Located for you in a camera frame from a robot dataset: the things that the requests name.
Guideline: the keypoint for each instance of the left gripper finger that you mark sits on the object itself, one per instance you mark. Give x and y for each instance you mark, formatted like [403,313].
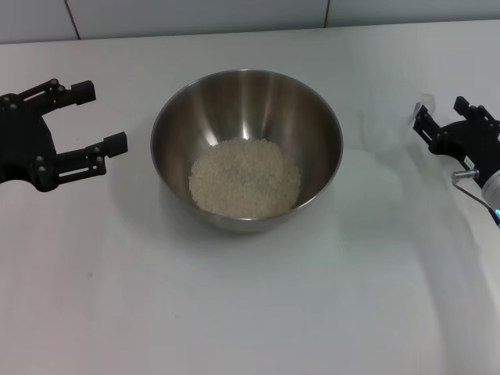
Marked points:
[84,91]
[116,143]

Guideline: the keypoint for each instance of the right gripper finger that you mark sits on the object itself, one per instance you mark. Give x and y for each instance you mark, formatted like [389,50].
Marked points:
[427,127]
[474,111]

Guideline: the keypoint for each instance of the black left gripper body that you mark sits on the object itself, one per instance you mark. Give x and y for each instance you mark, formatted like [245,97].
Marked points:
[25,144]

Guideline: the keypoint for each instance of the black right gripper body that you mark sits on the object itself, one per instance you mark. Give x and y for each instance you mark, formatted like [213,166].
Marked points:
[472,142]

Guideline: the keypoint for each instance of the clear plastic measuring cup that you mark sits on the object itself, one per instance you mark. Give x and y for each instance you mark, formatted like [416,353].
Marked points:
[390,125]

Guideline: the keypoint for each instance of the stainless steel mixing bowl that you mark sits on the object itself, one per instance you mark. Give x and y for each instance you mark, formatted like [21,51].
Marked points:
[242,117]

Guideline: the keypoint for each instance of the white rice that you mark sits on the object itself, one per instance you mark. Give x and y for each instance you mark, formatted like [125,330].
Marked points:
[244,179]

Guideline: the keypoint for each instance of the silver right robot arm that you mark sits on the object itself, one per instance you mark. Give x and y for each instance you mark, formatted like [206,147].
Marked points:
[493,189]

